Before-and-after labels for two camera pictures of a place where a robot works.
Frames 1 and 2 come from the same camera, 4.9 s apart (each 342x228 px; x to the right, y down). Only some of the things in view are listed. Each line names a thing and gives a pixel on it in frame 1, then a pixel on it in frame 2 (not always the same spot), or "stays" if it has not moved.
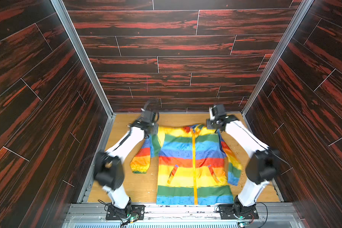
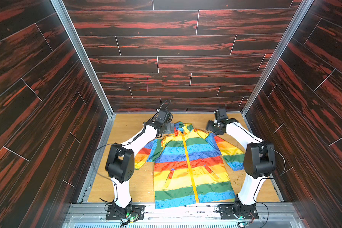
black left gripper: [155, 130] -> [169, 128]
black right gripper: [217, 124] stays
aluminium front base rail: [185, 215] stays
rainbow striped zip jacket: [195, 166] stays
